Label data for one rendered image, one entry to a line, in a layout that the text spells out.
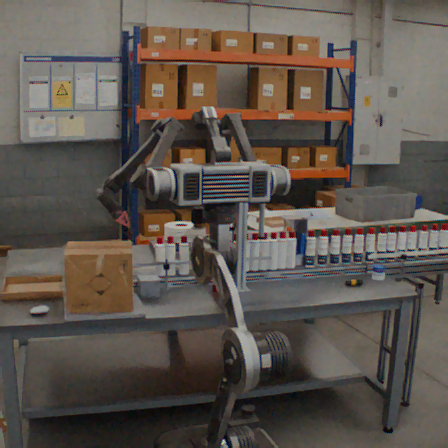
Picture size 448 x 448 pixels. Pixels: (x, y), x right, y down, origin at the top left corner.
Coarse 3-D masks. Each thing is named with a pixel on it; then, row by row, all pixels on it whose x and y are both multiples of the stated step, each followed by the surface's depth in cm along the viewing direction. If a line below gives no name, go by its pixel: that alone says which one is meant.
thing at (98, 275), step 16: (64, 256) 263; (80, 256) 264; (96, 256) 265; (112, 256) 266; (128, 256) 268; (80, 272) 265; (96, 272) 267; (112, 272) 268; (128, 272) 269; (80, 288) 267; (96, 288) 268; (112, 288) 269; (128, 288) 270; (80, 304) 268; (96, 304) 270; (112, 304) 271; (128, 304) 272
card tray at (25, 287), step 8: (8, 280) 309; (16, 280) 310; (24, 280) 311; (32, 280) 313; (40, 280) 314; (48, 280) 315; (56, 280) 316; (8, 288) 302; (16, 288) 303; (24, 288) 303; (32, 288) 304; (40, 288) 305; (48, 288) 305; (56, 288) 306; (8, 296) 285; (16, 296) 287; (24, 296) 288; (32, 296) 289; (40, 296) 290; (48, 296) 291; (56, 296) 292
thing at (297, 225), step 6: (288, 222) 348; (294, 222) 350; (300, 222) 350; (306, 222) 342; (294, 228) 350; (300, 228) 351; (306, 228) 343; (306, 234) 343; (300, 258) 342; (300, 264) 343
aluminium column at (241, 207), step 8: (240, 160) 301; (240, 208) 305; (240, 216) 306; (240, 224) 307; (240, 232) 308; (240, 240) 309; (240, 248) 310; (240, 256) 310; (240, 264) 311; (240, 272) 313; (240, 280) 314; (240, 288) 314
